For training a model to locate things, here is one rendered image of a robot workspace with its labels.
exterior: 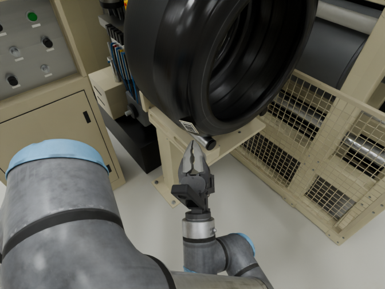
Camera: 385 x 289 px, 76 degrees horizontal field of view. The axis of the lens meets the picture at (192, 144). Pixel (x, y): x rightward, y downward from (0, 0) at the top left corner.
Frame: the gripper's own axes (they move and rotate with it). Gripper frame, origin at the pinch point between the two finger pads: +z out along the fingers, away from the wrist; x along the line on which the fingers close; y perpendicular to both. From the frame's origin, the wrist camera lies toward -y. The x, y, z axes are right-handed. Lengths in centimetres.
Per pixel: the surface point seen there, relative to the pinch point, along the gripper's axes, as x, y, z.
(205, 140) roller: -1.9, 16.7, 2.8
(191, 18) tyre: 8.8, -19.4, 23.2
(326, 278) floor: 37, 100, -71
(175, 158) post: -40, 67, 0
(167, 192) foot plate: -60, 94, -22
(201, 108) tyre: 4.5, -3.6, 8.7
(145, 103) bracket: -29.1, 21.1, 20.8
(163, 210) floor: -59, 86, -33
